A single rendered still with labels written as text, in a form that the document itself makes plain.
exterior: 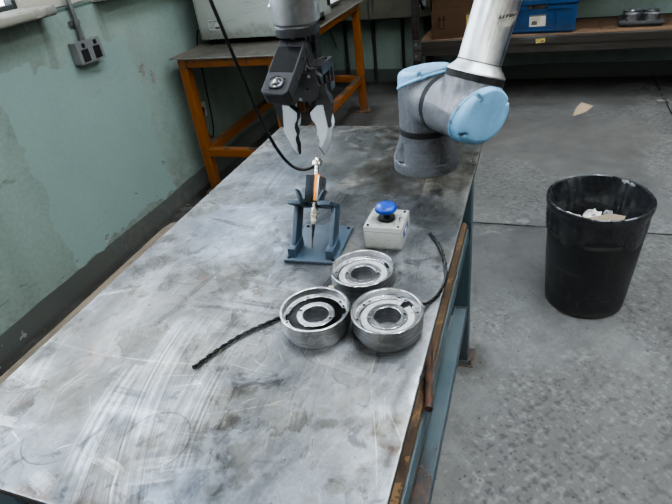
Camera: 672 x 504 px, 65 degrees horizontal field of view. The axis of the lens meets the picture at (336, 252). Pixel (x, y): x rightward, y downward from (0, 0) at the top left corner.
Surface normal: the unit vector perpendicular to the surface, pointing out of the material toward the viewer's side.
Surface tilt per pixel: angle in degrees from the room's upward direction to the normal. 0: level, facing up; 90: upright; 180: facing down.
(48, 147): 90
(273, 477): 0
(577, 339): 0
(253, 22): 90
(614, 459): 0
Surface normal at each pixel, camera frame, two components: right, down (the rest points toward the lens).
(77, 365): -0.11, -0.84
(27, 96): 0.94, 0.08
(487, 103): 0.43, 0.55
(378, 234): -0.32, 0.55
